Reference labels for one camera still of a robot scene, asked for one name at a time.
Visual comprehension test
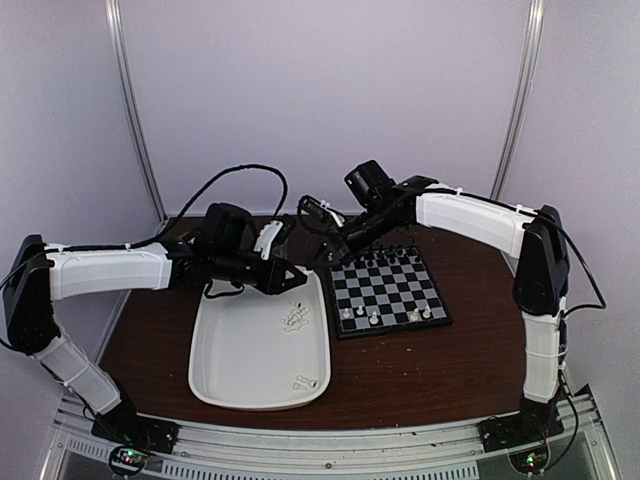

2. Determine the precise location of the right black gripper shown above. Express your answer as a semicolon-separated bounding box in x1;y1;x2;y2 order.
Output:
305;205;401;271

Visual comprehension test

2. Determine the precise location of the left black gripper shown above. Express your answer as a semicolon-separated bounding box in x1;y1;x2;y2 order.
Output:
213;247;308;296

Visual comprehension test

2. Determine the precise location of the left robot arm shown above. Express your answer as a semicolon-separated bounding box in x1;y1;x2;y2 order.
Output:
1;203;308;444

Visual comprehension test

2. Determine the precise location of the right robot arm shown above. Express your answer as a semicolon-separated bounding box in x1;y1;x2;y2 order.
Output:
298;160;570;442

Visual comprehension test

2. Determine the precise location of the black chess pieces row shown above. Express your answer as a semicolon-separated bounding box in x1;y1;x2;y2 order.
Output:
349;245;419;269

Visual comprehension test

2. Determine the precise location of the white chess piece pair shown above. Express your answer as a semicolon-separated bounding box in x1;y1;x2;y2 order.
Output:
292;375;318;391

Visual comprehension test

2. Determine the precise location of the clear drinking glass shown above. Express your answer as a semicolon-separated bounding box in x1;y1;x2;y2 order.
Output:
271;238;290;259

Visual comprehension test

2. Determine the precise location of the black and white chessboard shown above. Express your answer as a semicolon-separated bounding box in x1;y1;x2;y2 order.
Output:
330;251;453;339

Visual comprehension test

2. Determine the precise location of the white rectangular tray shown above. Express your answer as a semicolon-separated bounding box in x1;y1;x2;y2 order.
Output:
188;271;331;411

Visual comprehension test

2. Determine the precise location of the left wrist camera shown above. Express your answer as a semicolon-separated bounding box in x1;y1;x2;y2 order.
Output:
253;215;296;260

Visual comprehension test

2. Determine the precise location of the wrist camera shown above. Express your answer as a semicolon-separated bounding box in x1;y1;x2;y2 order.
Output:
297;195;346;228
253;215;296;260

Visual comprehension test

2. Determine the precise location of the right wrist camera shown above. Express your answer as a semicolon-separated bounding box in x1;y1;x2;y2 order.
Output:
297;195;346;228

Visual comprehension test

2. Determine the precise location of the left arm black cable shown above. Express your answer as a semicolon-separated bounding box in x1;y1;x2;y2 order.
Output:
129;162;291;249

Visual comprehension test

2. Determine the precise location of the front aluminium rail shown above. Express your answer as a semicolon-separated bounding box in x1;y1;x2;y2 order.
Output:
35;394;622;479

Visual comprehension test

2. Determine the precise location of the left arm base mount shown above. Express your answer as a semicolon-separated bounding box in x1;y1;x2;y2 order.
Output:
91;415;179;454

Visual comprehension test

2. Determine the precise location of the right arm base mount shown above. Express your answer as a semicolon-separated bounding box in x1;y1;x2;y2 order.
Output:
477;412;564;453

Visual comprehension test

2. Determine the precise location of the right aluminium frame post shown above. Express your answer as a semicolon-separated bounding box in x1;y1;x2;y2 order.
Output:
490;0;546;200

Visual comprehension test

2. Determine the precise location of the aluminium frame post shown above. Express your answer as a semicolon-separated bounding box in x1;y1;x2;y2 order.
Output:
104;0;167;224
490;0;546;200

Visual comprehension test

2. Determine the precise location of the left aluminium frame post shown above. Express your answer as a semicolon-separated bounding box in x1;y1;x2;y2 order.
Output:
104;0;167;224

